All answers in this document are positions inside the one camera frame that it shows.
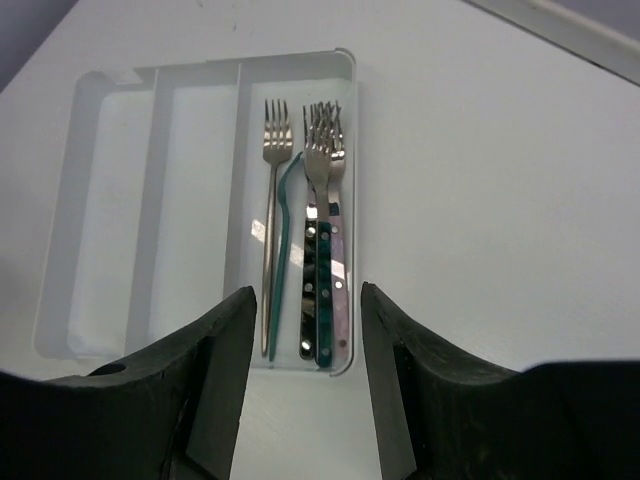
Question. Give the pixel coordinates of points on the long silver fork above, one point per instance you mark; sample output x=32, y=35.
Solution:
x=277, y=150

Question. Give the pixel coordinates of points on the fork with black handle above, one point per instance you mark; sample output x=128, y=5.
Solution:
x=308, y=329

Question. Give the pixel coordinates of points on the white divided cutlery tray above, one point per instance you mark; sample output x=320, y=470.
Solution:
x=162, y=201

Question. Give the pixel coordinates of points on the teal plastic fork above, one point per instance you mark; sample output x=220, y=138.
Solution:
x=283, y=255

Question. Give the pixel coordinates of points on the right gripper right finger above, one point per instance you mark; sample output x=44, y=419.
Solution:
x=443, y=413

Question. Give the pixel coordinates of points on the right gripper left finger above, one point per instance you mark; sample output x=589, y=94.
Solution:
x=168, y=411

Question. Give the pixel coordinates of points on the fork with teal handle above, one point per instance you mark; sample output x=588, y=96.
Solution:
x=318, y=165

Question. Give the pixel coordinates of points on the fork with pink handle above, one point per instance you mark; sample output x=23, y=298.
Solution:
x=339, y=281

